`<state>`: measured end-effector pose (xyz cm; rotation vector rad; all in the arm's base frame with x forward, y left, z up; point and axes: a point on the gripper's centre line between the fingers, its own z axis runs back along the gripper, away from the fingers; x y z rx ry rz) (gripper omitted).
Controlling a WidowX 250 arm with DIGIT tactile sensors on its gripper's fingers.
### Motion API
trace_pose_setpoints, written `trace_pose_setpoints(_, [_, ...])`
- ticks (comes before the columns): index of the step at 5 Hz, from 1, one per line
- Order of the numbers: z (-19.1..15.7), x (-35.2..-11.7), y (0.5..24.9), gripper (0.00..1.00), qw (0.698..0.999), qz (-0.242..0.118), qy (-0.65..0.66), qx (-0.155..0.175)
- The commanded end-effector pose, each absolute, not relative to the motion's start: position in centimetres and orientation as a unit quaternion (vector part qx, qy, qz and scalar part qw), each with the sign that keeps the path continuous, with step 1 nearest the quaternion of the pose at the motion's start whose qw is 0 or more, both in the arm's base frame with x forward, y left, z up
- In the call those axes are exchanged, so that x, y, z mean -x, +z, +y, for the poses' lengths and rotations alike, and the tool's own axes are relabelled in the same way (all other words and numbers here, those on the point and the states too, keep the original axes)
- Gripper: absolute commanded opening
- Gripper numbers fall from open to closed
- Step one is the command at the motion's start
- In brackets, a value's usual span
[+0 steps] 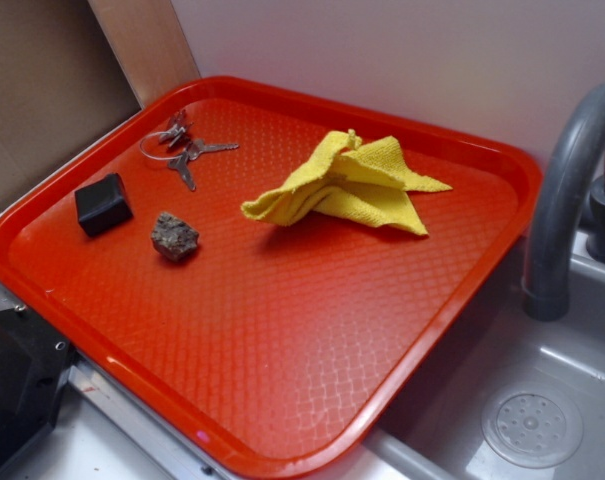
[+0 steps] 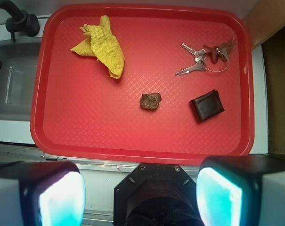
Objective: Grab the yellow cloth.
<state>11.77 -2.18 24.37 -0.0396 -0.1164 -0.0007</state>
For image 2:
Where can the dark brown leather wallet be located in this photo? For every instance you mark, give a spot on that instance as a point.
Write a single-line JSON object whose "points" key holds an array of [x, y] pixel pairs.
{"points": [[207, 105]]}

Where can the yellow woven cloth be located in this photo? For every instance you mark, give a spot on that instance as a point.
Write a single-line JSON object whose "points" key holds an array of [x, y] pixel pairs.
{"points": [[103, 45]]}

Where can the grey sink basin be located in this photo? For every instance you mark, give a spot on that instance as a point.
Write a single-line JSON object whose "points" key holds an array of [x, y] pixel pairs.
{"points": [[17, 77]]}

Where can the red plastic tray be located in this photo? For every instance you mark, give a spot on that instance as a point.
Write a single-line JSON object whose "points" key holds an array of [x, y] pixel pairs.
{"points": [[78, 110]]}

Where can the silver key bunch on ring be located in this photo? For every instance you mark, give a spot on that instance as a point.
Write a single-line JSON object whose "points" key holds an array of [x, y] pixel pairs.
{"points": [[216, 53]]}

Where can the black sink faucet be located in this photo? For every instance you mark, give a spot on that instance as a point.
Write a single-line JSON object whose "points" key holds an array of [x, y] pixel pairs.
{"points": [[19, 20]]}

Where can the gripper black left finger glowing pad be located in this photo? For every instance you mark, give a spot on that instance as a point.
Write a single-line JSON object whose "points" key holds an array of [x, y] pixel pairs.
{"points": [[41, 194]]}

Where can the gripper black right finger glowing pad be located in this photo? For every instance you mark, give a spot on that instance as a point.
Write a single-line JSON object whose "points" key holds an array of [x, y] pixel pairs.
{"points": [[242, 190]]}

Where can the brown rock chunk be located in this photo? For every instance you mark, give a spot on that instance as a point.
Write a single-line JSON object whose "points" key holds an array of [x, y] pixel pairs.
{"points": [[150, 101]]}

